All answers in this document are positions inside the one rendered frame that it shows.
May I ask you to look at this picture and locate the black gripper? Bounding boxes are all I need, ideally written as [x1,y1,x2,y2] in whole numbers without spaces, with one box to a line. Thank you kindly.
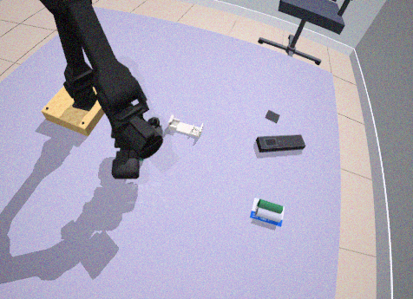
[111,129,140,179]

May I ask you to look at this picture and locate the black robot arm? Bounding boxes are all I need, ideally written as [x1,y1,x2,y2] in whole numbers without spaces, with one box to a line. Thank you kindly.
[40,0,164,159]

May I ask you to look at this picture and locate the small grey flat rectangular piece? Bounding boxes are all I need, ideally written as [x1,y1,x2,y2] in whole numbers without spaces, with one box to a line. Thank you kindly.
[265,110,280,123]

